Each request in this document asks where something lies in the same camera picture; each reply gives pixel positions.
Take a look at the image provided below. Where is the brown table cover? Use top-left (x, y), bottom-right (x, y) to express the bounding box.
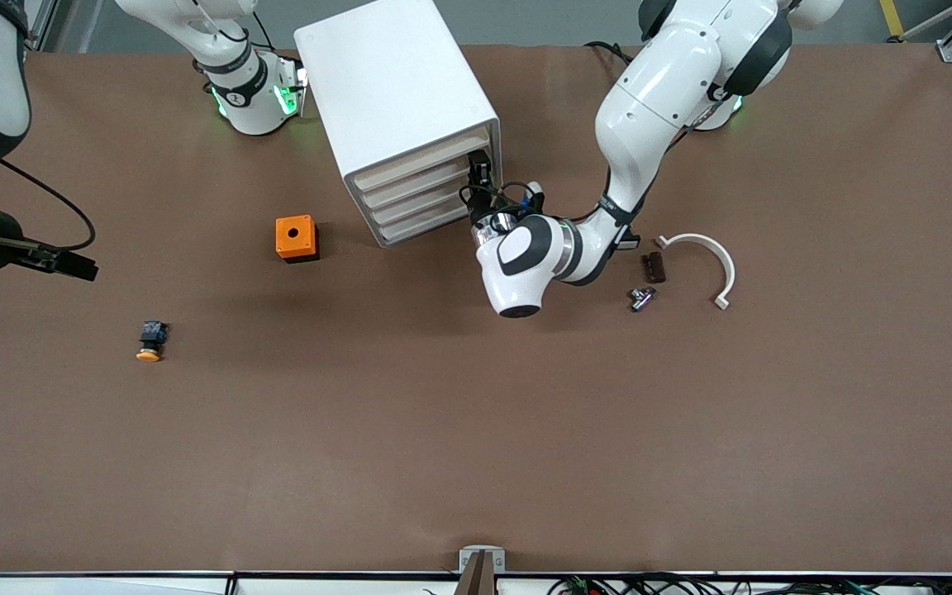
top-left (0, 41), bottom-right (952, 577)

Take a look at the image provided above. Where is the black base cable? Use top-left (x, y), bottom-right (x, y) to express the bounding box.
top-left (583, 40), bottom-right (635, 69)

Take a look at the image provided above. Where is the black cable bundle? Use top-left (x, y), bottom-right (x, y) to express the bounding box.
top-left (549, 574), bottom-right (952, 595)

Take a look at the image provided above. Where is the orange box with hole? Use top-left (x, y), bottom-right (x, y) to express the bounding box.
top-left (275, 215), bottom-right (321, 264)

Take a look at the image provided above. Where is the white table edge rail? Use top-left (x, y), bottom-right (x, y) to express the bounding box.
top-left (0, 573), bottom-right (952, 595)

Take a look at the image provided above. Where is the white curved bracket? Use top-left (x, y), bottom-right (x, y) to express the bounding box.
top-left (655, 233), bottom-right (737, 312)

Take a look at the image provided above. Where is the yellow push button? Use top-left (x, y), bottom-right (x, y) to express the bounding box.
top-left (135, 321), bottom-right (169, 364)

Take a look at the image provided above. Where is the metal mount bracket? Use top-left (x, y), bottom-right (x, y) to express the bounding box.
top-left (458, 545), bottom-right (507, 595)

